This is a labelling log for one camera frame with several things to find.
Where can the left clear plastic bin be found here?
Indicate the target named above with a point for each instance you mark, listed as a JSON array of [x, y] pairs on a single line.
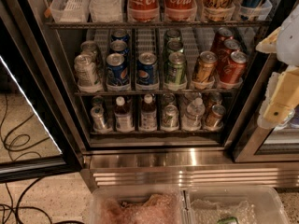
[[149, 204]]

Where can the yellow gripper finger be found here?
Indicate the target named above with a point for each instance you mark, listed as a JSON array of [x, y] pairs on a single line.
[[282, 95], [269, 44]]

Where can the white soda can front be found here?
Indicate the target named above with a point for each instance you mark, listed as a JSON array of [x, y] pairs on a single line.
[[88, 79]]

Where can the red soda can front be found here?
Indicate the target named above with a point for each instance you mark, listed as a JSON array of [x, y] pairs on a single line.
[[235, 67]]

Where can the bronze can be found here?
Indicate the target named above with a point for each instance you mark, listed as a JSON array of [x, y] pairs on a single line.
[[214, 98], [214, 117]]

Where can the right fridge glass door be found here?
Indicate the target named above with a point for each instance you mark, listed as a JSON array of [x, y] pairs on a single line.
[[258, 144]]

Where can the green white can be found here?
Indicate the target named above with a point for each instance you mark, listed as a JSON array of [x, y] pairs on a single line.
[[170, 118], [168, 99]]

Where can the green can in bin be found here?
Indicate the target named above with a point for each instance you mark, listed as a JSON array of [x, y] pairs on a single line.
[[228, 220]]

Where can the red soda can middle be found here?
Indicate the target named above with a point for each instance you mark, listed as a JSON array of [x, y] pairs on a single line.
[[226, 48]]

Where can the Pepsi can rear left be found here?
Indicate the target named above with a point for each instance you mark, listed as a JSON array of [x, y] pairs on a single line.
[[120, 34]]

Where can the red soda can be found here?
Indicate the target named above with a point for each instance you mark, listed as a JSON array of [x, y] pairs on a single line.
[[226, 48], [222, 34], [235, 67]]

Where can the clear plastic bin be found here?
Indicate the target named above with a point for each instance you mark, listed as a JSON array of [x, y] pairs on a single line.
[[249, 204], [149, 204]]

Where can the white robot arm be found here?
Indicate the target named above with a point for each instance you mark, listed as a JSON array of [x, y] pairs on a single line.
[[287, 52]]

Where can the green soda can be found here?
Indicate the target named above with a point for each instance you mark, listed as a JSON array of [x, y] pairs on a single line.
[[175, 72], [172, 34], [174, 46]]

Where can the green white can bottom front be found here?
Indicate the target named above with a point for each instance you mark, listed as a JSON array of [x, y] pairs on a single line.
[[170, 118]]

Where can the clear water bottle front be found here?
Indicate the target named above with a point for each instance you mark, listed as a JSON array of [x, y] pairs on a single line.
[[192, 115]]

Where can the white soda can rear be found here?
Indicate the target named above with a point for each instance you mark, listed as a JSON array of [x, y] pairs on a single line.
[[92, 47]]

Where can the silver can bottom front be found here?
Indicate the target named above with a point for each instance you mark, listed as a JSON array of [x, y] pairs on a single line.
[[100, 119]]

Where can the silver can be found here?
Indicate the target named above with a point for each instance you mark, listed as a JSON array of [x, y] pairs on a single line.
[[97, 101], [100, 119]]

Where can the bronze can bottom rear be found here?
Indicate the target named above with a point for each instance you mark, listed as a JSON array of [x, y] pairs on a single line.
[[214, 98]]

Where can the green soda can rear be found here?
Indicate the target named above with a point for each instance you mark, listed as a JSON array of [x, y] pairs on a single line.
[[172, 34]]

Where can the Pepsi can front left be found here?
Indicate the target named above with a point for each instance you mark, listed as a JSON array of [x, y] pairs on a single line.
[[118, 78]]

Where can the left Coca-Cola bottle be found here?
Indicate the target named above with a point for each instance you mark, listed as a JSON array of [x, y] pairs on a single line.
[[143, 10]]

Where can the open glass fridge door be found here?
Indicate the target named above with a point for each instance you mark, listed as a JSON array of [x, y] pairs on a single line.
[[38, 134]]

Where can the brown drink bottle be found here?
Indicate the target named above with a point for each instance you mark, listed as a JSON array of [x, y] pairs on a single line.
[[123, 115], [148, 115]]

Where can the bronze can bottom front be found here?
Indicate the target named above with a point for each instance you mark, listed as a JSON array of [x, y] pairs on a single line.
[[214, 117]]

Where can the Pepsi can middle left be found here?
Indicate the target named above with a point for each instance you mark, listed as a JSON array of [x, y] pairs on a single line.
[[119, 46]]

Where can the clear water bottle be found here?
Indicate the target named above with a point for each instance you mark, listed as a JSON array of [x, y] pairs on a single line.
[[192, 115], [190, 96]]

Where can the green soda can middle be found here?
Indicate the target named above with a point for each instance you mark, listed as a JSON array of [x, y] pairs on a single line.
[[174, 46]]

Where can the blue label bottle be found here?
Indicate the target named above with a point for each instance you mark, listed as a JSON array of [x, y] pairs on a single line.
[[250, 9]]

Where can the green soda can front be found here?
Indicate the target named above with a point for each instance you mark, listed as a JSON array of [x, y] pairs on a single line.
[[175, 72]]

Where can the green white can bottom rear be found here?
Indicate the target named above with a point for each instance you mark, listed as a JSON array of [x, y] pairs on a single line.
[[168, 99]]

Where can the white soda can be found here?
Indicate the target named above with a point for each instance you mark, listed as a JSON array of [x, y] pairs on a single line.
[[92, 47], [88, 79]]

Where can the coca-cola bottle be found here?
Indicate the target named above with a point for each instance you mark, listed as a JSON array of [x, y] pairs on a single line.
[[178, 10], [143, 10]]

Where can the white ribbed container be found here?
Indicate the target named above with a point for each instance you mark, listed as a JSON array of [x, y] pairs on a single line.
[[105, 10]]

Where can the Pepsi can centre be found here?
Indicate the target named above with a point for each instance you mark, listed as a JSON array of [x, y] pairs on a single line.
[[147, 72]]

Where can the red soda can rear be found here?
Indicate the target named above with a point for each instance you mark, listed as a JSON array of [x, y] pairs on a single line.
[[222, 34]]

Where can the gold label bottle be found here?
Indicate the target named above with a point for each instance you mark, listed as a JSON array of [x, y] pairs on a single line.
[[216, 10]]

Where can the right Coca-Cola bottle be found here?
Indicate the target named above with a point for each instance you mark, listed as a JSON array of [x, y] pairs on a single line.
[[178, 10]]

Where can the right clear plastic bin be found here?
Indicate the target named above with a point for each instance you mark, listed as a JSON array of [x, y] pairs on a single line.
[[249, 204]]

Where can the empty clear plastic tray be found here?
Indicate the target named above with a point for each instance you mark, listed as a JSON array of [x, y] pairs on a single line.
[[70, 10]]

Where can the pepsi can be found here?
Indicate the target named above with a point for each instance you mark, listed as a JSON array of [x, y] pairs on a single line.
[[147, 72], [120, 34], [118, 78], [119, 46]]

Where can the silver can bottom rear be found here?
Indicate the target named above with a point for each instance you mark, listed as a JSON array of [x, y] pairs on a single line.
[[97, 101]]

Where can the stainless steel fridge base grille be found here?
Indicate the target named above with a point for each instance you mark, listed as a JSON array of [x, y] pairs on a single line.
[[184, 168]]

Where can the clear water bottle rear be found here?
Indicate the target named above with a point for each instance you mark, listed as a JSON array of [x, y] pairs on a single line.
[[190, 96]]

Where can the gold soda can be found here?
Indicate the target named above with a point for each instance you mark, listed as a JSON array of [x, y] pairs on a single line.
[[204, 68]]

